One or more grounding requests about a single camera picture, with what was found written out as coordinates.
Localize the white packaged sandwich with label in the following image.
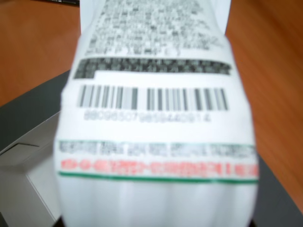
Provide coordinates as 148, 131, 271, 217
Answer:
54, 0, 260, 227

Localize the gray paper box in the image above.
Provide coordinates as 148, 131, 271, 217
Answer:
0, 111, 63, 227

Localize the black flat object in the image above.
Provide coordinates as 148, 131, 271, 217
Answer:
45, 0, 80, 6

